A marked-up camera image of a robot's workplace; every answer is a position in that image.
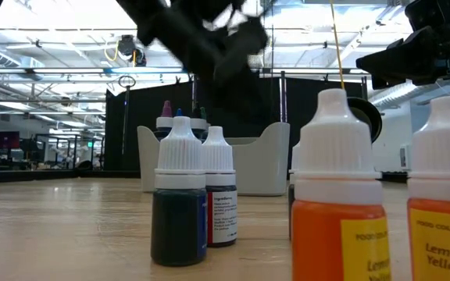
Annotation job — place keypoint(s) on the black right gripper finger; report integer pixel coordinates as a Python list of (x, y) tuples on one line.
[(384, 83), (404, 57)]

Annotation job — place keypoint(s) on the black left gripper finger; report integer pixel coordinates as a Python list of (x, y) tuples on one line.
[(197, 50), (246, 45)]

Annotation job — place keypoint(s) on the large blue-tipped food coloring bottle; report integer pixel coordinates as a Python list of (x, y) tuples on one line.
[(179, 112)]

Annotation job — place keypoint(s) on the lemon yellow food coloring bottle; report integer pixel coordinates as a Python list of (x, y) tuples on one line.
[(443, 156), (338, 156)]

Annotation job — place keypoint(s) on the small dark food coloring bottle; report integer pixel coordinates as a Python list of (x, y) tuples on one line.
[(295, 164)]

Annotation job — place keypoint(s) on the light grey plastic bin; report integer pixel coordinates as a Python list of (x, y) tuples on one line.
[(262, 168)]

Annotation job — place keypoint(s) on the small red food coloring bottle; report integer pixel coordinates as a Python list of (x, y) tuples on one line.
[(223, 218)]

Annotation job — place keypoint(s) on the small blue food coloring bottle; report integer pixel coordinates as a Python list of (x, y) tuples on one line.
[(179, 222)]

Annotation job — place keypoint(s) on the horizontal overhead light bar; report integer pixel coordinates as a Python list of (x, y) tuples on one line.
[(151, 71)]

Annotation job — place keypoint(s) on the black curtain partition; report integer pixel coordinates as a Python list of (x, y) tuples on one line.
[(307, 117)]

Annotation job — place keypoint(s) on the dark red screen monitor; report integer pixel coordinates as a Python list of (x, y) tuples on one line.
[(5, 139)]

